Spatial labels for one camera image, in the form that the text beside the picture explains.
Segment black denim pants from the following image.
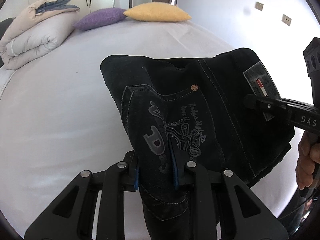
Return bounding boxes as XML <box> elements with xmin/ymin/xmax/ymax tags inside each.
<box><xmin>100</xmin><ymin>48</ymin><xmax>295</xmax><ymax>239</ymax></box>

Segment black jacket sleeve forearm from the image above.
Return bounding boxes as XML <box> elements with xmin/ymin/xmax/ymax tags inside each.
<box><xmin>278</xmin><ymin>189</ymin><xmax>315</xmax><ymax>237</ymax></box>

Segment person's right hand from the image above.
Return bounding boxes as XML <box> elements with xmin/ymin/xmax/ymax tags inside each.
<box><xmin>296</xmin><ymin>131</ymin><xmax>319</xmax><ymax>190</ymax></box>

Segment white bed sheet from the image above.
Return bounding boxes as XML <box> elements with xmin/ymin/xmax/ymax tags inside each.
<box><xmin>0</xmin><ymin>17</ymin><xmax>306</xmax><ymax>240</ymax></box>

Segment yellow pillow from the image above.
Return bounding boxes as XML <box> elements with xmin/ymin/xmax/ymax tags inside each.
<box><xmin>123</xmin><ymin>2</ymin><xmax>191</xmax><ymax>22</ymax></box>

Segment folded white duvet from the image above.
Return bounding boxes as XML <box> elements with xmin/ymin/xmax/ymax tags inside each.
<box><xmin>1</xmin><ymin>0</ymin><xmax>80</xmax><ymax>70</ymax></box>

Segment purple pillow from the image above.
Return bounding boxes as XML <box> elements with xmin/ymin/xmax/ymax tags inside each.
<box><xmin>73</xmin><ymin>8</ymin><xmax>126</xmax><ymax>31</ymax></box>

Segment folded blue grey cloth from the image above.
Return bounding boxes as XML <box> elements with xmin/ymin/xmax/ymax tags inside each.
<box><xmin>35</xmin><ymin>0</ymin><xmax>80</xmax><ymax>15</ymax></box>

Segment lower wall socket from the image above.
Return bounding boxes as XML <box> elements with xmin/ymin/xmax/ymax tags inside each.
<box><xmin>281</xmin><ymin>14</ymin><xmax>292</xmax><ymax>26</ymax></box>

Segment wall socket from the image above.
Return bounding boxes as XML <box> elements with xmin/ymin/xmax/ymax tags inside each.
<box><xmin>255</xmin><ymin>2</ymin><xmax>264</xmax><ymax>11</ymax></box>
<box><xmin>281</xmin><ymin>14</ymin><xmax>292</xmax><ymax>26</ymax></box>

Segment upper wall socket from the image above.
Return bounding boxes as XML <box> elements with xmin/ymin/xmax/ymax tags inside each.
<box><xmin>255</xmin><ymin>2</ymin><xmax>264</xmax><ymax>11</ymax></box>

